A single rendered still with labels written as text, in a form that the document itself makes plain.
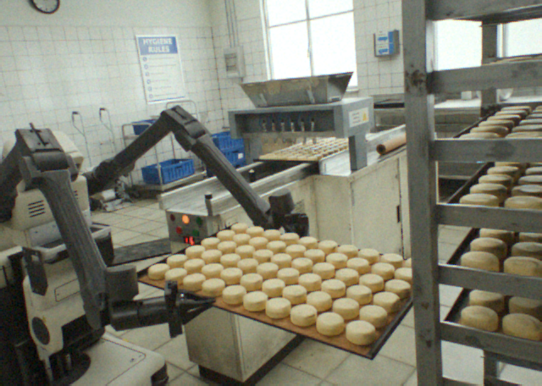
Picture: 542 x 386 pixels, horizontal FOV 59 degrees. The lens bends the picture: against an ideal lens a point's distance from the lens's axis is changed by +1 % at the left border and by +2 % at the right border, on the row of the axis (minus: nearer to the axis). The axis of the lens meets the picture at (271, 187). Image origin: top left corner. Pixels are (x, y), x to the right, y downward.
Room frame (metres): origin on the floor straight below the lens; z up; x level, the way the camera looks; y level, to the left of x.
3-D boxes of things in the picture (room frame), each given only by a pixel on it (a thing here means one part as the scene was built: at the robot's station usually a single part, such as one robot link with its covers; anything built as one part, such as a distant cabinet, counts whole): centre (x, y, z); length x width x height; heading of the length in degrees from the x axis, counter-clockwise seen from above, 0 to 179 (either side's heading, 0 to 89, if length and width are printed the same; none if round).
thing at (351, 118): (2.58, -0.19, 1.01); 0.72 x 0.33 x 0.34; 52
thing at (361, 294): (0.90, -0.15, 0.90); 0.05 x 0.05 x 0.02
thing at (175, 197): (2.76, -0.14, 0.87); 2.01 x 0.03 x 0.07; 142
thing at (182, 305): (0.92, 0.19, 0.89); 0.09 x 0.07 x 0.07; 99
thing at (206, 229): (1.90, 0.35, 0.77); 0.24 x 0.04 x 0.14; 52
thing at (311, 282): (0.97, -0.06, 0.90); 0.05 x 0.05 x 0.02
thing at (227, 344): (2.18, 0.13, 0.45); 0.70 x 0.34 x 0.90; 142
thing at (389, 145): (2.83, -0.76, 0.87); 0.40 x 0.06 x 0.06; 142
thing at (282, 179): (2.58, -0.37, 0.87); 2.01 x 0.03 x 0.07; 142
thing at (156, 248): (3.84, 1.17, 0.02); 0.60 x 0.40 x 0.03; 108
